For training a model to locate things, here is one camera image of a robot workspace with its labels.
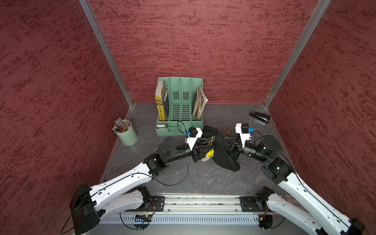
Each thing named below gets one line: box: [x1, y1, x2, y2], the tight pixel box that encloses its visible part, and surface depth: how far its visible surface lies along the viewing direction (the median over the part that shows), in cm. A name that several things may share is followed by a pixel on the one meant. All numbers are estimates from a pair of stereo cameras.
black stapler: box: [248, 110, 271, 124], surface depth 112 cm
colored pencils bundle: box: [111, 117, 131, 133], surface depth 91 cm
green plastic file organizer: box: [155, 76, 204, 137], surface depth 108 cm
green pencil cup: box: [111, 122, 139, 146], surface depth 93 cm
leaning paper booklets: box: [192, 84, 209, 121], surface depth 100 cm
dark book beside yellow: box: [164, 93, 170, 121], surface depth 105 cm
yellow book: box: [155, 80, 166, 121], surface depth 98 cm
